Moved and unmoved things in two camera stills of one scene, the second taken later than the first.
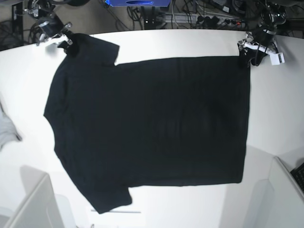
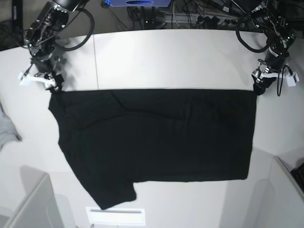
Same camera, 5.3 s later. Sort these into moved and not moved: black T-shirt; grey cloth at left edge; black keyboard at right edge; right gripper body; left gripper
Moved: left gripper; black T-shirt; right gripper body
Not moved: black keyboard at right edge; grey cloth at left edge
